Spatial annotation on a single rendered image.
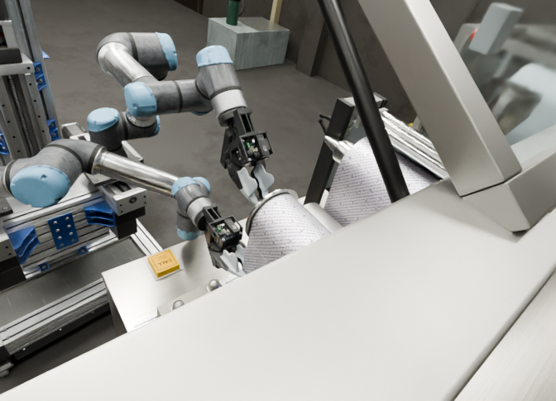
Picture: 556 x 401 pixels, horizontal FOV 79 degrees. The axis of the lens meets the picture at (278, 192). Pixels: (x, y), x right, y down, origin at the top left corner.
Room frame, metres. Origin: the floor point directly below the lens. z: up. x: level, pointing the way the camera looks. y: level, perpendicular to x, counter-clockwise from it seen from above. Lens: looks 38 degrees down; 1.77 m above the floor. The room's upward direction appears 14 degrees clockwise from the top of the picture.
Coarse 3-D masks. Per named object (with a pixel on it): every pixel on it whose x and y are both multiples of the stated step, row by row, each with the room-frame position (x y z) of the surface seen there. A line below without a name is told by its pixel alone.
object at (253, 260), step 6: (252, 246) 0.51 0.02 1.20; (246, 252) 0.52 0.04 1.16; (252, 252) 0.51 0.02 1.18; (258, 252) 0.50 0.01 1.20; (246, 258) 0.52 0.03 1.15; (252, 258) 0.51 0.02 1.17; (258, 258) 0.49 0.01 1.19; (246, 264) 0.52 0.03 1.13; (252, 264) 0.50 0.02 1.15; (258, 264) 0.49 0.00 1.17; (264, 264) 0.48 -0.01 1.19; (246, 270) 0.52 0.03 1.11; (252, 270) 0.50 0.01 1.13
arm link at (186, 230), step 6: (180, 216) 0.69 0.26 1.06; (180, 222) 0.69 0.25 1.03; (186, 222) 0.68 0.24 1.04; (192, 222) 0.69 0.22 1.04; (180, 228) 0.68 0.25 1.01; (186, 228) 0.68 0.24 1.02; (192, 228) 0.69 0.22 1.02; (198, 228) 0.70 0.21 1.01; (180, 234) 0.69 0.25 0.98; (186, 234) 0.68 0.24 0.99; (192, 234) 0.69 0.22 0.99; (198, 234) 0.70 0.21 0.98
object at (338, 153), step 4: (344, 140) 0.79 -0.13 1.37; (348, 140) 0.80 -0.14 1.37; (340, 144) 0.78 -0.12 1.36; (344, 144) 0.77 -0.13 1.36; (348, 144) 0.77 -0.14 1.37; (352, 144) 0.78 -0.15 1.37; (336, 148) 0.77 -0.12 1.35; (340, 148) 0.77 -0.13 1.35; (344, 148) 0.76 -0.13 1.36; (348, 148) 0.76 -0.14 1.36; (336, 152) 0.76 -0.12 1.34; (340, 152) 0.76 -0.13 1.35; (344, 152) 0.75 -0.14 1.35; (336, 156) 0.76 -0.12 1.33; (340, 156) 0.75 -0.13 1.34; (336, 160) 0.77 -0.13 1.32; (340, 160) 0.75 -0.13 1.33
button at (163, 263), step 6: (162, 252) 0.65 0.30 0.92; (168, 252) 0.65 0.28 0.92; (150, 258) 0.62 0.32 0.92; (156, 258) 0.62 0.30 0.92; (162, 258) 0.63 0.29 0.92; (168, 258) 0.63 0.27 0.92; (174, 258) 0.64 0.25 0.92; (150, 264) 0.61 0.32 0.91; (156, 264) 0.60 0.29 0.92; (162, 264) 0.61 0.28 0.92; (168, 264) 0.61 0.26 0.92; (174, 264) 0.62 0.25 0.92; (156, 270) 0.58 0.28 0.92; (162, 270) 0.59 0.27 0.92; (168, 270) 0.60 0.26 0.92; (174, 270) 0.61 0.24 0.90; (156, 276) 0.57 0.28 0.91
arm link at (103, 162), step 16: (48, 144) 0.73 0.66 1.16; (64, 144) 0.74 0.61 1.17; (80, 144) 0.77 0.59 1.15; (96, 144) 0.81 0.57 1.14; (96, 160) 0.76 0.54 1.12; (112, 160) 0.79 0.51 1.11; (128, 160) 0.81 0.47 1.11; (112, 176) 0.77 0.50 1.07; (128, 176) 0.78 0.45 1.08; (144, 176) 0.79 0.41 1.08; (160, 176) 0.81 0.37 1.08; (176, 176) 0.84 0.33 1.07; (160, 192) 0.79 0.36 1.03; (208, 192) 0.86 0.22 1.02
